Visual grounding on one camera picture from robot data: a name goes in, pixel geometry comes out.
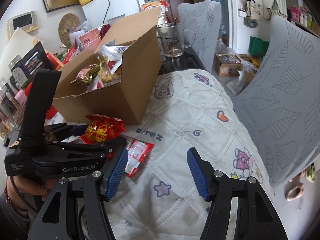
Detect red bead bracelet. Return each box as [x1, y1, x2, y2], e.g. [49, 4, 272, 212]
[4, 185, 28, 215]

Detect row of cosmetic bottles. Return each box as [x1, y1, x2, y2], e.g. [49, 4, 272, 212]
[286, 4, 320, 34]

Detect white fridge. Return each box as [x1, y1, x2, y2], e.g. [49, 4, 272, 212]
[82, 0, 145, 27]

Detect red foil packet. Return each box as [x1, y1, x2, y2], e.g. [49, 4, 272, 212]
[62, 42, 82, 64]

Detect wall intercom panel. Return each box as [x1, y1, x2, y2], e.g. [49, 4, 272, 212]
[6, 11, 38, 40]

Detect red snack bag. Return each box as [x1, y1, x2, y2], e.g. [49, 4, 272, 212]
[141, 0, 168, 13]

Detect woven trivet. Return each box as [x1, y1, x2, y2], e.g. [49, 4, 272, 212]
[58, 14, 81, 47]

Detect dark jar white label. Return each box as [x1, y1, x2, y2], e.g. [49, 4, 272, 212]
[8, 55, 32, 91]

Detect red gold snack packet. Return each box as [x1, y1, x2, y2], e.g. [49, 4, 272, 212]
[85, 114, 126, 145]

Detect pink cone snack packet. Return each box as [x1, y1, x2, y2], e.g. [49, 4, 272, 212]
[90, 59, 123, 90]

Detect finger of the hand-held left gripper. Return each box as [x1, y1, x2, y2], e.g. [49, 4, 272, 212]
[54, 137, 127, 160]
[42, 123, 88, 142]

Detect canvas tote bag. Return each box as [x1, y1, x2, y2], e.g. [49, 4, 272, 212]
[244, 0, 262, 28]
[267, 0, 287, 20]

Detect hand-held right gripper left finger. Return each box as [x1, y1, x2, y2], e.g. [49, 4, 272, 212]
[26, 147, 128, 240]

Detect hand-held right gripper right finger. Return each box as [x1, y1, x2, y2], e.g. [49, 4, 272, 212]
[187, 147, 285, 240]

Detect grey leaf pattern chair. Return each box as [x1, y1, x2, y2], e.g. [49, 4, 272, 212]
[177, 0, 222, 72]
[231, 15, 320, 188]

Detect plastic jar brown label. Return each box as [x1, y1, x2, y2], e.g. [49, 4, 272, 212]
[0, 85, 20, 123]

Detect person's left forearm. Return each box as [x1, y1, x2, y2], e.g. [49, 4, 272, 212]
[0, 195, 31, 240]

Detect person's left hand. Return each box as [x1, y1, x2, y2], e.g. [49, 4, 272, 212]
[5, 176, 54, 202]

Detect green bag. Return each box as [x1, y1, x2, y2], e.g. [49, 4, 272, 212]
[249, 36, 270, 58]

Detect black snack bag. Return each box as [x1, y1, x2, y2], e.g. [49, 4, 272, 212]
[21, 41, 50, 77]

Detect brown peanut snack packet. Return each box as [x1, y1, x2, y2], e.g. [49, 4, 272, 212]
[71, 64, 101, 85]

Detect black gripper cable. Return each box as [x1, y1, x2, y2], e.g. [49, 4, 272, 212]
[10, 177, 38, 213]

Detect pink slipper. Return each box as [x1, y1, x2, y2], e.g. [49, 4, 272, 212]
[285, 177, 305, 202]

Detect white quilted tablecloth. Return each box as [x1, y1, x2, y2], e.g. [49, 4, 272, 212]
[45, 70, 275, 240]

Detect cardboard box of jars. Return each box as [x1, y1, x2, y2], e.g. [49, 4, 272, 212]
[215, 53, 244, 77]

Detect glass mug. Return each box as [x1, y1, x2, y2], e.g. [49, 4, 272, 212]
[157, 22, 195, 57]

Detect red white packet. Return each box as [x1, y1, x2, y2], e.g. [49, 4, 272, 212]
[122, 135, 155, 178]

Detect printed papers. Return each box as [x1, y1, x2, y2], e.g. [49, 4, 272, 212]
[69, 21, 90, 40]

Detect brown cardboard box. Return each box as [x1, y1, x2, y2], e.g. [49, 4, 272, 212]
[52, 6, 162, 125]

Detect black power cable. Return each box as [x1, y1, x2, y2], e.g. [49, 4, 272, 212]
[103, 0, 112, 23]

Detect pink bottle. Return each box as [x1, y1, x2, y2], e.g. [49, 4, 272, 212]
[14, 90, 27, 106]

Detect silver snack packet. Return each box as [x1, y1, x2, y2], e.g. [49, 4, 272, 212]
[98, 44, 130, 62]

